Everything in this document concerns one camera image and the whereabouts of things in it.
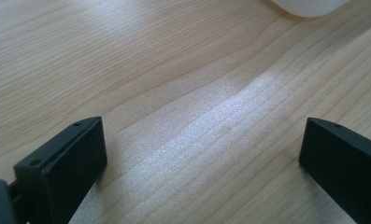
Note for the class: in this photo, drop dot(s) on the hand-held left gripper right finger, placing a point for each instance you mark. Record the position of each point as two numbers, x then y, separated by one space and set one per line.
345 168

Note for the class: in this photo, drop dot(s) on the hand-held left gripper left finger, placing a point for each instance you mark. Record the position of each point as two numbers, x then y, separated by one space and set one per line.
68 168

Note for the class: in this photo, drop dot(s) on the white plastic container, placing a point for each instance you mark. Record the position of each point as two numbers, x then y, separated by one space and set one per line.
311 6

